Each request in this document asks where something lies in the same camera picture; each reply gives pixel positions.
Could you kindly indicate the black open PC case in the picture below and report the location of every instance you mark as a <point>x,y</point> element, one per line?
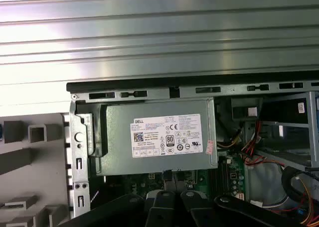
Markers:
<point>149,91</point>

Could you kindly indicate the grey parts rack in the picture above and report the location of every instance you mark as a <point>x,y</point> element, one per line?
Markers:
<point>49,162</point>

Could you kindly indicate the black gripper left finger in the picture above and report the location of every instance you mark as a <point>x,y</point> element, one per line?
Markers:
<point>159,209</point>

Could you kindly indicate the green motherboard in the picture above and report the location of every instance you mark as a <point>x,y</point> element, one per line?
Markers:
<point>238,164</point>

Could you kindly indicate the tall metal drive bay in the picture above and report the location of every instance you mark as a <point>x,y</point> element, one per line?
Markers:
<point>284,124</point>

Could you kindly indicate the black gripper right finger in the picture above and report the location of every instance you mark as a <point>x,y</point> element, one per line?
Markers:
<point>199,212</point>

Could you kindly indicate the grey power supply unit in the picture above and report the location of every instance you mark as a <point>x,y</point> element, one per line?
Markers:
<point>119,137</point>

